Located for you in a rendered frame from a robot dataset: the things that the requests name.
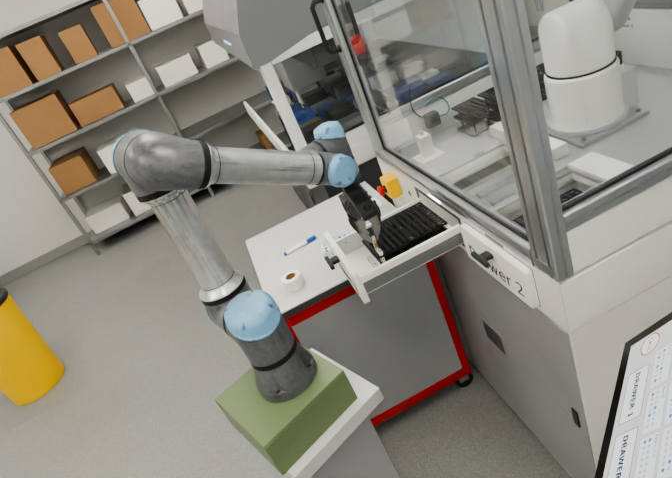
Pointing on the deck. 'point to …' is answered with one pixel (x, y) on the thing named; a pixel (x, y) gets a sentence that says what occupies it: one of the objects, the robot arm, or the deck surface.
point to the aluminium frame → (529, 150)
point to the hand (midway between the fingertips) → (373, 238)
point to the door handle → (321, 27)
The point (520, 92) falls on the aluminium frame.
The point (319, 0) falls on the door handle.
